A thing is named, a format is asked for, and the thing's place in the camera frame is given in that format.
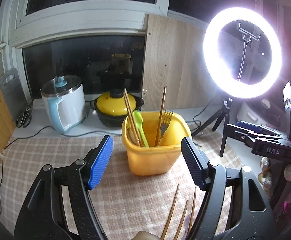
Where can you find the right gloved hand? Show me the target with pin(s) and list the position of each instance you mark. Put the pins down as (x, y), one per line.
(275, 179)

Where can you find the wooden chopstick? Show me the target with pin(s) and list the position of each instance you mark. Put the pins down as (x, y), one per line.
(192, 211)
(170, 214)
(181, 222)
(160, 116)
(135, 131)

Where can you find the white electric kettle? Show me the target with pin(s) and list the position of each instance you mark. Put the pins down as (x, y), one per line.
(64, 101)

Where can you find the white window frame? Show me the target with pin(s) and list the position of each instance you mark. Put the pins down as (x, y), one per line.
(19, 30)

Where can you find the yellow lidded black pot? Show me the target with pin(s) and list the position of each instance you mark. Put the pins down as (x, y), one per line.
(111, 108)

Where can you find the green plastic spoon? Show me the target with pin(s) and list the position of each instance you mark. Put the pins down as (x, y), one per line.
(139, 123)

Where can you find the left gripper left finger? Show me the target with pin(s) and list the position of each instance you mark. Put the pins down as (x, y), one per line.
(96, 162)

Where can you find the ring light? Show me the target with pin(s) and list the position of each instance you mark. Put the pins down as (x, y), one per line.
(218, 68)

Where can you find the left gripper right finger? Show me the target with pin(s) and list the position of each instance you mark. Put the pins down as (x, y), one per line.
(196, 161)

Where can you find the metal fork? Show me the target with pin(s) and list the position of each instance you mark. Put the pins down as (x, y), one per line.
(165, 122)

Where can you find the floral white rice cooker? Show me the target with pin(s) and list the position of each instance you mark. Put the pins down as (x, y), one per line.
(263, 112)

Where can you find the kitchen scissors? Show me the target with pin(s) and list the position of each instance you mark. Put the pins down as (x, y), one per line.
(25, 118)

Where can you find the phone holder clamp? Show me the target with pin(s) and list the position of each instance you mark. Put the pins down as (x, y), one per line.
(247, 37)

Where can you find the light wooden back panel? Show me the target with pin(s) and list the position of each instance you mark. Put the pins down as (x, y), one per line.
(174, 68)

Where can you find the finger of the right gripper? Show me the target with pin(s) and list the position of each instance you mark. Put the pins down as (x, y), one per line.
(247, 127)

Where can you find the grey cutting board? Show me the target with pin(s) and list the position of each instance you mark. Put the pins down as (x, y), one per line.
(13, 93)

